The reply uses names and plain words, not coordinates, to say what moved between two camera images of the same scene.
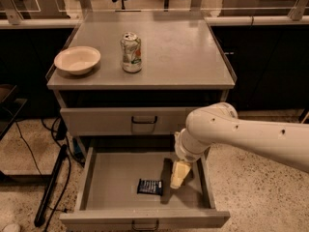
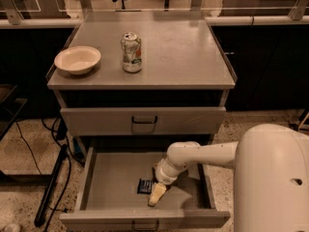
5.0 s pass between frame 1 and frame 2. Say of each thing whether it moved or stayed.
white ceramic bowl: stayed
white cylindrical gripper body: moved
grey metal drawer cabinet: stayed
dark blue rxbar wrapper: stayed
